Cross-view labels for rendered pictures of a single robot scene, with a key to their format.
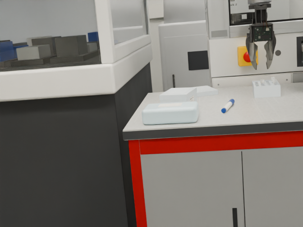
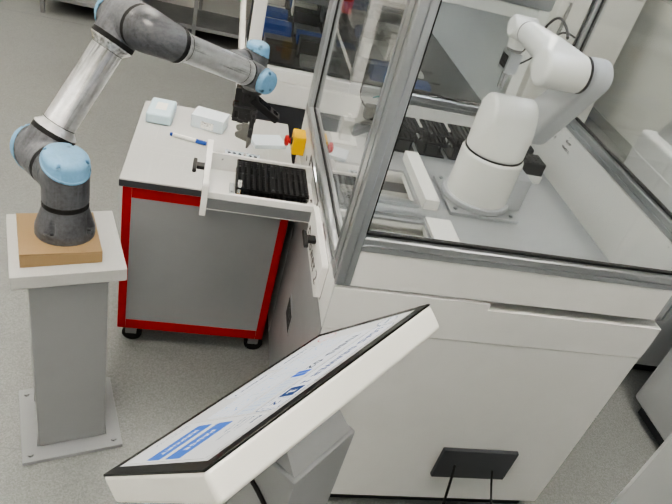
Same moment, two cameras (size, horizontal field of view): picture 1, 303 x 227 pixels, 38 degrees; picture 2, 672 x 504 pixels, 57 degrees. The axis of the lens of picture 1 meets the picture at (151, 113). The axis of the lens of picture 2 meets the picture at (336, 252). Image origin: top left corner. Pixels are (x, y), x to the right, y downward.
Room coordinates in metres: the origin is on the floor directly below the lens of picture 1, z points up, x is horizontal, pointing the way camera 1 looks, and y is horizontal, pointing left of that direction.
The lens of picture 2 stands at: (1.10, -2.35, 1.86)
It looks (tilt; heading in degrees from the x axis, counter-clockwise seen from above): 35 degrees down; 67
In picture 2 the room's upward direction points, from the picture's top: 16 degrees clockwise
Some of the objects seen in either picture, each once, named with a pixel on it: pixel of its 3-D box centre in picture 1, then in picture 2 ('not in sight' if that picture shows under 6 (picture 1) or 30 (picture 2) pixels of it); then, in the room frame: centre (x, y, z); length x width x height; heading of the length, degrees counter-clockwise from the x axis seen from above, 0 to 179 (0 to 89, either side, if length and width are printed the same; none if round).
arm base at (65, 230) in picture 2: not in sight; (65, 215); (0.94, -0.88, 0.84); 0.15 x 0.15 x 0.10
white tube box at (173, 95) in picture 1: (179, 98); (210, 120); (1.39, -0.09, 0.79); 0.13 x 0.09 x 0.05; 159
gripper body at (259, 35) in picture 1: (260, 23); (247, 104); (1.47, -0.38, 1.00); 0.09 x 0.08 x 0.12; 169
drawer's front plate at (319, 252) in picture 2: not in sight; (316, 249); (1.60, -1.02, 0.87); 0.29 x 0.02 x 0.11; 83
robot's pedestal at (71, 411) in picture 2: not in sight; (67, 340); (0.94, -0.88, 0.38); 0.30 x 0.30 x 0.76; 10
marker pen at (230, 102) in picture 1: (227, 105); (188, 138); (1.30, -0.23, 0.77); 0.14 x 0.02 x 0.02; 158
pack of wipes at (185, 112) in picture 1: (170, 112); (161, 111); (1.21, -0.05, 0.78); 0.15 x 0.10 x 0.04; 80
